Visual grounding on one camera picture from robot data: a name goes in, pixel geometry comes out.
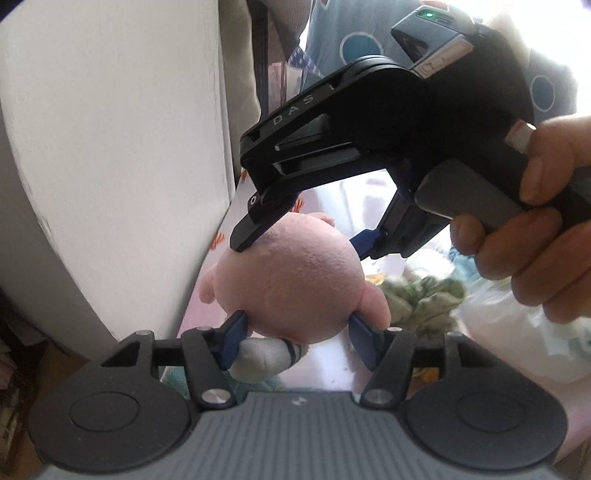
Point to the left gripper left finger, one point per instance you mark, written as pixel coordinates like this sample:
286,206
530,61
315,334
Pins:
208,353

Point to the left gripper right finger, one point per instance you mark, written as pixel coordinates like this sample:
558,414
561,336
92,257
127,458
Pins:
388,355

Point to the pink round plush toy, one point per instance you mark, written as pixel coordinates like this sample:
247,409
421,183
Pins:
300,281

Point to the right hand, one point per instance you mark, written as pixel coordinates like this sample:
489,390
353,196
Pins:
548,267

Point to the grey white sock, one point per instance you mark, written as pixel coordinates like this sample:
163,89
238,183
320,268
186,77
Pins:
260,359

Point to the blue hanging blanket with circles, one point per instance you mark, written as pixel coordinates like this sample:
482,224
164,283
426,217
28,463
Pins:
343,31

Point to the white plastic diaper pack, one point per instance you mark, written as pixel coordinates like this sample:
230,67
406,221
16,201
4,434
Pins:
523,336

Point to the white sofa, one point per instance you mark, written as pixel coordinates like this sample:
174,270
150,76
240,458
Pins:
119,133

